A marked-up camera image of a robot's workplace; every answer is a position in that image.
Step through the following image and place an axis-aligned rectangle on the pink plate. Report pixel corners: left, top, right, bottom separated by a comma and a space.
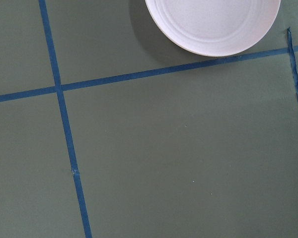
146, 0, 281, 57

